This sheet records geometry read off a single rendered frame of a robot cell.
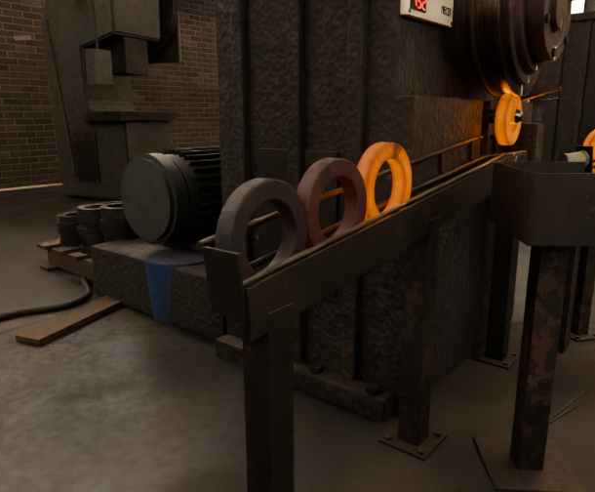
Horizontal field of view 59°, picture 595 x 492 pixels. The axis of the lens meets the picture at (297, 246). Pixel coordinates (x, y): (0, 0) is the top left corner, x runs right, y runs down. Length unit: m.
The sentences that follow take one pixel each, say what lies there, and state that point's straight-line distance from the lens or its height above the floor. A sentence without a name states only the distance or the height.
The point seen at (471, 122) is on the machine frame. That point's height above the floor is 0.80.
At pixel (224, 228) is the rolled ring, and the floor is 0.66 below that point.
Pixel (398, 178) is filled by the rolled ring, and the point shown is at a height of 0.69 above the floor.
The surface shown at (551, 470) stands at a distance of 1.49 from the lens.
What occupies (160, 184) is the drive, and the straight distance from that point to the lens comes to 2.19.
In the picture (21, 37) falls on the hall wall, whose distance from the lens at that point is 7.35.
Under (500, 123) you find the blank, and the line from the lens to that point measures 1.71.
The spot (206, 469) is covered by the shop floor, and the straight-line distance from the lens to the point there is 1.40.
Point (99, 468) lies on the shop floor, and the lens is 1.47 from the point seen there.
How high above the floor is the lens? 0.82
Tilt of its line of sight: 14 degrees down
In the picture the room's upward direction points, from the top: straight up
